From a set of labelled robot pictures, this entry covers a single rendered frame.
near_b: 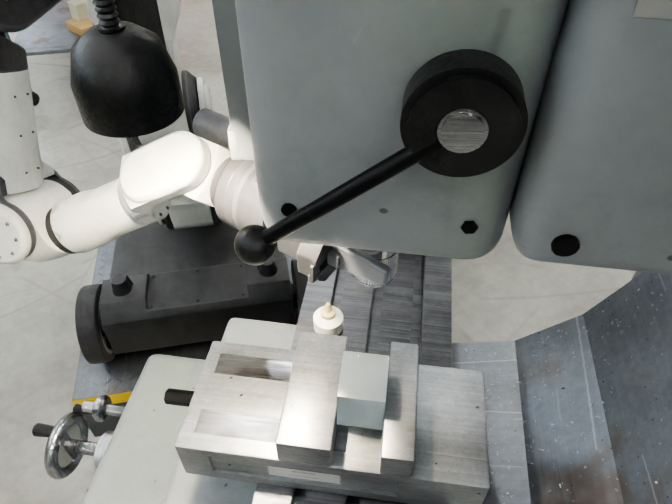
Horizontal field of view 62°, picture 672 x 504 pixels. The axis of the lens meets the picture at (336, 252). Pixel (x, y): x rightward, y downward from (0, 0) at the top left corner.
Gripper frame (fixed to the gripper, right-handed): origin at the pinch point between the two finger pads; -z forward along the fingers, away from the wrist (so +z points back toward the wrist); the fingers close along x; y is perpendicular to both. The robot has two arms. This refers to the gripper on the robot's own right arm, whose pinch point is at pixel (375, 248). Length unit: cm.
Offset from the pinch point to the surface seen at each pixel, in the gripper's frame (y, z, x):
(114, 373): 84, 72, 0
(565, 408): 27.6, -23.4, 13.0
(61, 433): 52, 47, -23
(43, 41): 95, 277, 125
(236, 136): -13.2, 10.3, -7.0
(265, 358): 20.4, 11.2, -6.4
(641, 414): 19.6, -30.5, 11.3
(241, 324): 35.6, 26.3, 4.3
